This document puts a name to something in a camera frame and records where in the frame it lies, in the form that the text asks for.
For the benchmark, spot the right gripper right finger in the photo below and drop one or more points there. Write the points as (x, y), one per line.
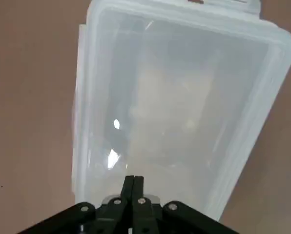
(145, 214)

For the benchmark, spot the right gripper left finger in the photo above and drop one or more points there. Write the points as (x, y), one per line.
(109, 214)

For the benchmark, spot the translucent white box lid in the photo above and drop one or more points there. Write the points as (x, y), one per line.
(184, 73)

